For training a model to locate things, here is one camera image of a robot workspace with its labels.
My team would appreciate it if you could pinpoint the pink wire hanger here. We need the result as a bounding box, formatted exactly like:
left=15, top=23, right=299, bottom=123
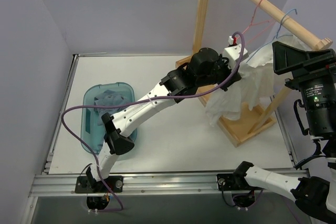
left=243, top=0, right=275, bottom=44

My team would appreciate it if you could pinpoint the blue wire hanger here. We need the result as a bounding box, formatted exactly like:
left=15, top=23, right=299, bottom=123
left=247, top=8, right=298, bottom=62

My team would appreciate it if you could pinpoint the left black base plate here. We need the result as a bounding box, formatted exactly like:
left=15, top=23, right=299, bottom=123
left=75, top=176, right=123, bottom=194

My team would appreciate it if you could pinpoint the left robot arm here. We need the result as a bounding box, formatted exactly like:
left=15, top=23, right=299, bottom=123
left=86, top=45, right=247, bottom=192

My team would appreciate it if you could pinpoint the aluminium front rail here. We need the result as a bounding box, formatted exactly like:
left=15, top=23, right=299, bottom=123
left=28, top=170, right=314, bottom=197

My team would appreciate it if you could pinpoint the blue denim skirt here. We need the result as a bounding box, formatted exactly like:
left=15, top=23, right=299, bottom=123
left=93, top=89, right=132, bottom=151

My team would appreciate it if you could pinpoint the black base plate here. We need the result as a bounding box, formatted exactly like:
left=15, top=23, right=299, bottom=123
left=216, top=173, right=253, bottom=191
left=75, top=176, right=123, bottom=194

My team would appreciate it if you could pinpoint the wooden clothes rack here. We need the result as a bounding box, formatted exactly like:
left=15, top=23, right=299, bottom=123
left=175, top=0, right=333, bottom=148

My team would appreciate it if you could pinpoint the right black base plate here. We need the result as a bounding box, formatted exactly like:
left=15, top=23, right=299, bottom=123
left=216, top=173, right=253, bottom=191

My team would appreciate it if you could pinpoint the white garment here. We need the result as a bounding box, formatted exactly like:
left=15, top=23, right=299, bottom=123
left=204, top=34, right=313, bottom=127

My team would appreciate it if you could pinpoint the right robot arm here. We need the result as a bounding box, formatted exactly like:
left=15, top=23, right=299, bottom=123
left=233, top=41, right=335, bottom=223

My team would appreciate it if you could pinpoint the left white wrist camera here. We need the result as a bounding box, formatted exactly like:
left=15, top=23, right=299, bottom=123
left=222, top=36, right=241, bottom=69

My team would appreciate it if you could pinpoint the teal plastic tray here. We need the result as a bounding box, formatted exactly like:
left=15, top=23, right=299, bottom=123
left=80, top=82, right=135, bottom=155

